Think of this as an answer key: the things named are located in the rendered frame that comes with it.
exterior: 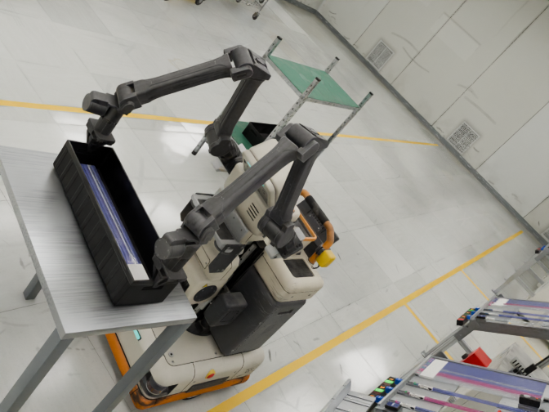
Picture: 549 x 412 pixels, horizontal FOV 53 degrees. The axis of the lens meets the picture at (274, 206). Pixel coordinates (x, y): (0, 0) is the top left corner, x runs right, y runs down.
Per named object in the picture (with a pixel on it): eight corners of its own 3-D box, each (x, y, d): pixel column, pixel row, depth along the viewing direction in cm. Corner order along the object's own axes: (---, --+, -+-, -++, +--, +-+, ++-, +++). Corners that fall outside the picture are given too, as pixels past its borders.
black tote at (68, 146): (162, 302, 170) (181, 279, 165) (113, 306, 156) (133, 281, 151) (98, 170, 196) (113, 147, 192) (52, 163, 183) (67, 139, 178)
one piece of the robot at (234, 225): (199, 220, 227) (229, 183, 218) (230, 274, 214) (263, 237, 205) (169, 218, 215) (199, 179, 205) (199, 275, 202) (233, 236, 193)
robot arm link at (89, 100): (136, 106, 173) (132, 85, 177) (103, 94, 165) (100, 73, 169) (116, 129, 179) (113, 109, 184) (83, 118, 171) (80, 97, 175)
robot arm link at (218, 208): (319, 150, 160) (293, 130, 165) (319, 138, 155) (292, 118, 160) (206, 248, 149) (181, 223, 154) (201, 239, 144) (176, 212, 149)
